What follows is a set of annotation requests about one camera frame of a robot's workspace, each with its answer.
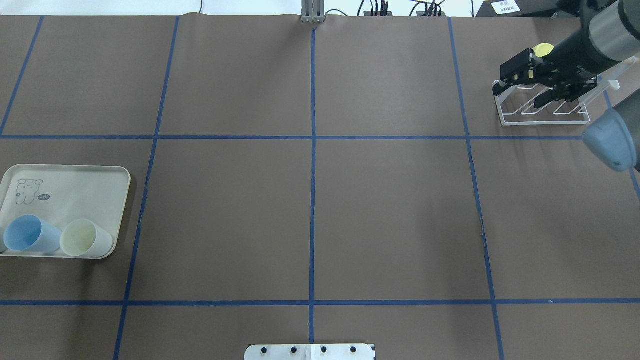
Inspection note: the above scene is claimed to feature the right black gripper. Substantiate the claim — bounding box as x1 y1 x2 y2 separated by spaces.
493 48 598 109

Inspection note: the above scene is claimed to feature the yellow plastic cup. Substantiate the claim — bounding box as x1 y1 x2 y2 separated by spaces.
531 43 554 59

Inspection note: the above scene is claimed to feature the cream plastic cup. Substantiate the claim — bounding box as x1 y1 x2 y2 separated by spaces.
60 219 115 259

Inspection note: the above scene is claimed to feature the blue cup back row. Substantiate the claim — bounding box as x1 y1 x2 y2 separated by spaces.
3 214 62 254

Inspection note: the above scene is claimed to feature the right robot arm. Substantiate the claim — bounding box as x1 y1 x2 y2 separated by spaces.
493 0 640 173

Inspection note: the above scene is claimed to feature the cream plastic tray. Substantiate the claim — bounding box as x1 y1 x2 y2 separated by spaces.
1 164 131 260

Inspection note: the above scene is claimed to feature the white wire cup rack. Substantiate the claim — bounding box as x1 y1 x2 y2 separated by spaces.
494 56 639 126

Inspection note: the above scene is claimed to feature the aluminium frame post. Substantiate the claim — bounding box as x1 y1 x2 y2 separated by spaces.
301 0 326 24

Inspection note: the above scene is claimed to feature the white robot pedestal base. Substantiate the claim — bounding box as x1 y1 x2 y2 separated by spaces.
244 343 377 360

